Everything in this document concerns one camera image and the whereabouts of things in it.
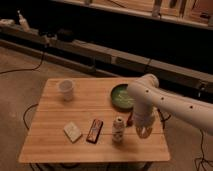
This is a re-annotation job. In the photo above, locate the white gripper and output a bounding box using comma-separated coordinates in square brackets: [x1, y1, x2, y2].
[133, 114, 155, 139]

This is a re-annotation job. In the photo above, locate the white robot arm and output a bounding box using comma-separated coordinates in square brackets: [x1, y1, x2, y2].
[127, 74, 213, 136]

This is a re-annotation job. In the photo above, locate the small white bottle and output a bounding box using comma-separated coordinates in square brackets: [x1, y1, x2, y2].
[112, 116, 125, 143]

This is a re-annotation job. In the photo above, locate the white spray bottle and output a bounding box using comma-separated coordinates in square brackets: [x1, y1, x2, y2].
[17, 11, 30, 32]

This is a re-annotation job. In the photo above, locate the dark red oval object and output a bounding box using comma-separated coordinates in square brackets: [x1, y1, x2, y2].
[126, 112, 133, 127]

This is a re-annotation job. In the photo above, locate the green round bowl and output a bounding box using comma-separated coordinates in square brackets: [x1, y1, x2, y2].
[110, 84, 133, 110]

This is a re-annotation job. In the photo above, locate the wooden table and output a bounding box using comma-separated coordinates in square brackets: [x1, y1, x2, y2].
[19, 78, 170, 163]

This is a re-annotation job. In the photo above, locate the translucent plastic cup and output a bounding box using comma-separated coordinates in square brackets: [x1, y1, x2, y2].
[57, 79, 74, 101]

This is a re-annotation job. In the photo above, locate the black device on ledge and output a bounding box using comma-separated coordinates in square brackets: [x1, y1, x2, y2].
[57, 29, 75, 42]

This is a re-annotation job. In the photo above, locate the black floor cable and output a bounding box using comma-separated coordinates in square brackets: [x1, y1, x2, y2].
[0, 49, 46, 75]

